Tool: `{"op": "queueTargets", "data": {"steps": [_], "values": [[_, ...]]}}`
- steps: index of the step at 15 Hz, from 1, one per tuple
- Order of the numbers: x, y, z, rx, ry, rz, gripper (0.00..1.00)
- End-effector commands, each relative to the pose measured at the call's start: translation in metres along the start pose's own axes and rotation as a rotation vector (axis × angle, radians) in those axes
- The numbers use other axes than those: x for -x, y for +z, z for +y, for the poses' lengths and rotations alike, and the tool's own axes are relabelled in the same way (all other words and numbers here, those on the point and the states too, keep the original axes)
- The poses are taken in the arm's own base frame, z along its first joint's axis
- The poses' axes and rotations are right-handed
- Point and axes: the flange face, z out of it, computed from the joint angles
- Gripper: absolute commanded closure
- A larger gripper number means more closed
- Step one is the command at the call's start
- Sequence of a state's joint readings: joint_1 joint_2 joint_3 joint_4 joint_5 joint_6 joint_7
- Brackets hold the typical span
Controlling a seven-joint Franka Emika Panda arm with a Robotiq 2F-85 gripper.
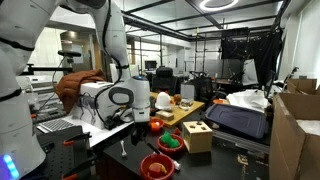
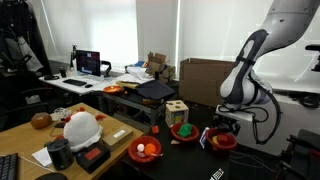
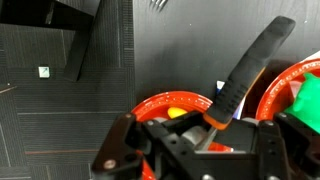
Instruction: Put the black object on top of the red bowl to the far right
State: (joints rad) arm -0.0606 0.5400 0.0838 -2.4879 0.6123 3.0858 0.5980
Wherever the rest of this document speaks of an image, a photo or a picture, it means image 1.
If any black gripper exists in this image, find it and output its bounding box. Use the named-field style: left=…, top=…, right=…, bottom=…
left=131, top=120, right=150, bottom=147

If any red plastic bowl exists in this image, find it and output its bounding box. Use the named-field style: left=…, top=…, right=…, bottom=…
left=139, top=153, right=176, bottom=180
left=156, top=133, right=185, bottom=154
left=148, top=117, right=166, bottom=136

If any green toy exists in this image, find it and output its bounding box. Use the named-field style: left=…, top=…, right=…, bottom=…
left=160, top=130, right=181, bottom=149

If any black electronic device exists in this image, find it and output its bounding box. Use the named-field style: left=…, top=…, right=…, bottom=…
left=103, top=113, right=134, bottom=131

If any red block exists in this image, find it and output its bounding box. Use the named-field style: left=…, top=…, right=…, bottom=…
left=148, top=162, right=164, bottom=176

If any tan cardboard box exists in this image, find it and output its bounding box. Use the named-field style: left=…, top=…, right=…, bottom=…
left=155, top=110, right=176, bottom=122

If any yellow curved toy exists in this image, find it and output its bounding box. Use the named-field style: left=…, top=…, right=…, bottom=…
left=159, top=163, right=169, bottom=176

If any white side table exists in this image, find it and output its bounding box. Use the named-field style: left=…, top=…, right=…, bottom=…
left=35, top=113, right=138, bottom=148

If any blue white packet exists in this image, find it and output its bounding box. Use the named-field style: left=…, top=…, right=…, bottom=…
left=152, top=151, right=182, bottom=172

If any white plush toy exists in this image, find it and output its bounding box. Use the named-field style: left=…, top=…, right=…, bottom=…
left=154, top=91, right=174, bottom=112

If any wooden shape sorter box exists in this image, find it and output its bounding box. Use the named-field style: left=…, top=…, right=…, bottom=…
left=181, top=120, right=214, bottom=155

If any clear plastic bag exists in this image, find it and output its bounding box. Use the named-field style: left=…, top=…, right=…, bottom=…
left=178, top=98, right=195, bottom=111

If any black orange bar clamp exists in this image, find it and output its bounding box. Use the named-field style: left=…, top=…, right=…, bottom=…
left=62, top=131, right=93, bottom=147
left=60, top=155, right=101, bottom=180

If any black office chair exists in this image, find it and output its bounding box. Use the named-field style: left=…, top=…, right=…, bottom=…
left=151, top=66, right=179, bottom=96

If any wooden table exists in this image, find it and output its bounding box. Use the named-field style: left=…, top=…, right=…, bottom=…
left=149, top=89, right=206, bottom=128

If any white robot dog box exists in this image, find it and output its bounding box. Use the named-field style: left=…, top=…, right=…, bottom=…
left=70, top=81, right=113, bottom=130

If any distant dark monitor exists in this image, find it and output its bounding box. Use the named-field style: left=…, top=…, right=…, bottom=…
left=144, top=59, right=158, bottom=72

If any brown jacket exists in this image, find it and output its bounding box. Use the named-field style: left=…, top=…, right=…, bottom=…
left=54, top=68, right=108, bottom=114

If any black mesh chair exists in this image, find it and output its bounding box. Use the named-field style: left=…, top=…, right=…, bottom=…
left=190, top=70, right=218, bottom=104

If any black pegboard stand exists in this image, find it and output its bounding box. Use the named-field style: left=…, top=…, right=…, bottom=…
left=34, top=125, right=101, bottom=180

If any silver laptop keyboard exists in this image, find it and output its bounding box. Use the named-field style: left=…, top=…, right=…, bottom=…
left=35, top=117, right=76, bottom=134

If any dark blue bin lid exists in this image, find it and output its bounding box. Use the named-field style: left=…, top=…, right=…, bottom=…
left=204, top=103, right=270, bottom=140

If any black ceiling truss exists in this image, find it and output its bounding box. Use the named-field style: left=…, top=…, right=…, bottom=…
left=121, top=0, right=291, bottom=43

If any white paper pile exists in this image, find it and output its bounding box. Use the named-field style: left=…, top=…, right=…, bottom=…
left=226, top=89, right=272, bottom=114

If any black backdrop curtain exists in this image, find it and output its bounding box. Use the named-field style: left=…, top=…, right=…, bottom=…
left=219, top=27, right=284, bottom=88

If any large cardboard box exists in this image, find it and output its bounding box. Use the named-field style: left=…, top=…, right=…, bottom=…
left=268, top=92, right=320, bottom=180

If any small open cardboard box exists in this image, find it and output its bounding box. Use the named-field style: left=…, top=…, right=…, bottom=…
left=285, top=77, right=319, bottom=96

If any white packing cloth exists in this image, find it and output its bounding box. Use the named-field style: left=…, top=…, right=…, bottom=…
left=295, top=119, right=320, bottom=137

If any black camera boom stand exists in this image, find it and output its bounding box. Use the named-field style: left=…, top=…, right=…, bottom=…
left=19, top=49, right=83, bottom=76

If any black camera cable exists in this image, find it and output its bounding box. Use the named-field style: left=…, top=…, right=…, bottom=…
left=93, top=0, right=125, bottom=125

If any ceiling ring light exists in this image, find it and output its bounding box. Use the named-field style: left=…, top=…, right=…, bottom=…
left=198, top=0, right=241, bottom=12

